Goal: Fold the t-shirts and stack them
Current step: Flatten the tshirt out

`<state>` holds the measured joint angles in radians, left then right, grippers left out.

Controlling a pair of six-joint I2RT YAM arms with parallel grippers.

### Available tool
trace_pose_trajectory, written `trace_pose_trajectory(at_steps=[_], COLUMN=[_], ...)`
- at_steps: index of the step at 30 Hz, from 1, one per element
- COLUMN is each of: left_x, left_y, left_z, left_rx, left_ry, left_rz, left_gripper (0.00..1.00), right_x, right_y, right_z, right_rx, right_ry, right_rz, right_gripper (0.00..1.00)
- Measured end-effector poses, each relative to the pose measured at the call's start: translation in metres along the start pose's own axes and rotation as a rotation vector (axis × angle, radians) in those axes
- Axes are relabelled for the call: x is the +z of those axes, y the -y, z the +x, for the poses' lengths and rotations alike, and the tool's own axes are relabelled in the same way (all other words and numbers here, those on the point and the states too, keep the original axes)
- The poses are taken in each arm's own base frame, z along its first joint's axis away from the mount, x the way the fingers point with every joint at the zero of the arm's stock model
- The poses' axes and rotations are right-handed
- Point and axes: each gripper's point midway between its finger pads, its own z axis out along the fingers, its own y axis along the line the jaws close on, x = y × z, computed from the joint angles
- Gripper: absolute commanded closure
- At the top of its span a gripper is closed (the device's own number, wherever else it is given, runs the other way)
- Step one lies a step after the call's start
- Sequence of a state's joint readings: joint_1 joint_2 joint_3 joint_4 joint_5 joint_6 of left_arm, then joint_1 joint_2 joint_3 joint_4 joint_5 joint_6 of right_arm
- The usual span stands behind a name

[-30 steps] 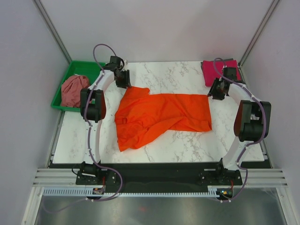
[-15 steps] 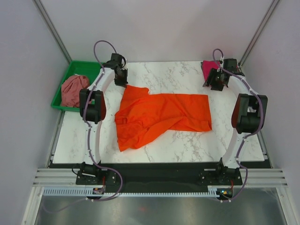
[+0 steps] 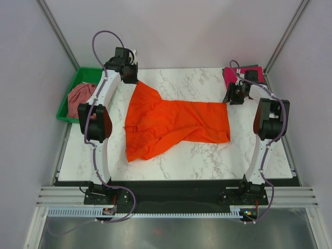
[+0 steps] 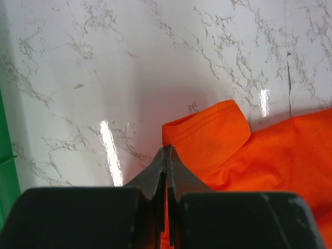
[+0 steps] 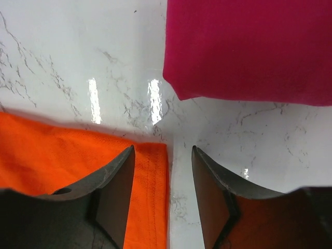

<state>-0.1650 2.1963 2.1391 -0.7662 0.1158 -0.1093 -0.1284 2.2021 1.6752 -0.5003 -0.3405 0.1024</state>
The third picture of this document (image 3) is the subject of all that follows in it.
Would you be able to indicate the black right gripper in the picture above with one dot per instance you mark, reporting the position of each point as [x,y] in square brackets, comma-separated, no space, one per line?
[235,100]

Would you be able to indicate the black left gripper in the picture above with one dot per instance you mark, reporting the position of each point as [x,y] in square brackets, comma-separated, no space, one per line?
[134,80]

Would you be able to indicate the orange t shirt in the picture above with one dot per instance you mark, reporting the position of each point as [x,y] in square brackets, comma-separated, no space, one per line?
[153,125]

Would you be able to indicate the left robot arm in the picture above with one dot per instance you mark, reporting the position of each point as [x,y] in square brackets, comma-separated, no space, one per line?
[96,125]

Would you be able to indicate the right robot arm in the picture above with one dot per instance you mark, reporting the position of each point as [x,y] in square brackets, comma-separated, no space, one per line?
[269,126]

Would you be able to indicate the folded magenta t shirt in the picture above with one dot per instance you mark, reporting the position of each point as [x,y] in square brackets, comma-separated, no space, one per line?
[228,80]

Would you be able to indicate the green plastic bin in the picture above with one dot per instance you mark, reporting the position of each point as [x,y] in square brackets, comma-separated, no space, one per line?
[84,74]

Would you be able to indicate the folded grey t shirt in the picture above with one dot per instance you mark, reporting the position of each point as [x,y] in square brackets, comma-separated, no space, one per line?
[228,73]

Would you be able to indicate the dusty pink t shirt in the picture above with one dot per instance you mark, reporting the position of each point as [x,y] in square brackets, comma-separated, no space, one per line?
[80,94]

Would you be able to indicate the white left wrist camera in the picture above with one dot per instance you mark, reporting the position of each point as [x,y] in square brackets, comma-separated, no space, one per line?
[132,60]

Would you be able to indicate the left aluminium frame post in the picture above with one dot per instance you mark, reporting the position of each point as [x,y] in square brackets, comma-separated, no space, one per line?
[57,31]

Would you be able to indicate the aluminium frame post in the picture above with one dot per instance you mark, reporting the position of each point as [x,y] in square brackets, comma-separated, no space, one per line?
[57,31]
[286,35]

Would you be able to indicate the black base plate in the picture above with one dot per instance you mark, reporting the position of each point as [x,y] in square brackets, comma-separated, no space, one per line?
[198,195]

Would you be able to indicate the right aluminium frame post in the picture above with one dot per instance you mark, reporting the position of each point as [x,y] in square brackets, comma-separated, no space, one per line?
[286,35]

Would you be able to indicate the white slotted cable duct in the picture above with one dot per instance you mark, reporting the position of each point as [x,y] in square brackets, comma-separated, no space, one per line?
[104,212]

